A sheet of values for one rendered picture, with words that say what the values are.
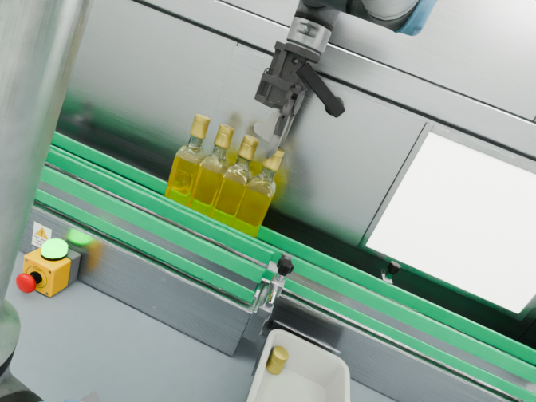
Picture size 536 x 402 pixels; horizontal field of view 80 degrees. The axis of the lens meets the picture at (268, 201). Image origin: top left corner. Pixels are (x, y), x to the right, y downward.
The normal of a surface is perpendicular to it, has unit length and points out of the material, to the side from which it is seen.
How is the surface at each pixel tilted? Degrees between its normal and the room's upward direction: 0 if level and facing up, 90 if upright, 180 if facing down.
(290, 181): 90
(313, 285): 90
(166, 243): 90
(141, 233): 90
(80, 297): 0
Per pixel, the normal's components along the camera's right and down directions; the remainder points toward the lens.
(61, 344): 0.35, -0.87
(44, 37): 0.86, 0.46
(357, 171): -0.22, 0.29
